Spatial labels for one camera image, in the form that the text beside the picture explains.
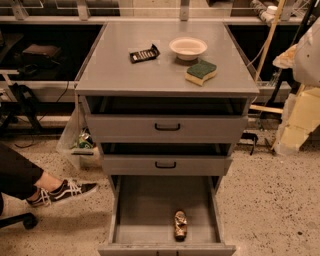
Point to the white bowl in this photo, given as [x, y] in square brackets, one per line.
[188, 48]

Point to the grey top drawer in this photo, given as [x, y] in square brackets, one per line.
[165, 119]

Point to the wooden frame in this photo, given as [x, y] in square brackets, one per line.
[300, 114]

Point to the black white sneaker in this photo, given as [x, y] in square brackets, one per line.
[69, 189]

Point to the clear plastic bin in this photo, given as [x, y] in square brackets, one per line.
[79, 158]

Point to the person leg black trousers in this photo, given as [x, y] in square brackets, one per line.
[22, 179]

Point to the grey drawer cabinet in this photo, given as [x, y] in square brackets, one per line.
[110, 72]

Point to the grey middle drawer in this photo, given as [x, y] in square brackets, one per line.
[168, 159]

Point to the green can in bin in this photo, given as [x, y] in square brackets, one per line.
[84, 141]

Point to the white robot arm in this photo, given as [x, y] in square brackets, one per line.
[303, 58]

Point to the dark bag on shelf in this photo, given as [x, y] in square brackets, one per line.
[40, 54]

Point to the grey bottom drawer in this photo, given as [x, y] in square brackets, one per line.
[142, 222]

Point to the green yellow sponge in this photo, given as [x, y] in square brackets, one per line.
[201, 72]

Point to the grey drawer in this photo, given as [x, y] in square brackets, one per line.
[165, 119]
[142, 222]
[168, 159]

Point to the black chair base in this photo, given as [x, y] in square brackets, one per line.
[28, 219]

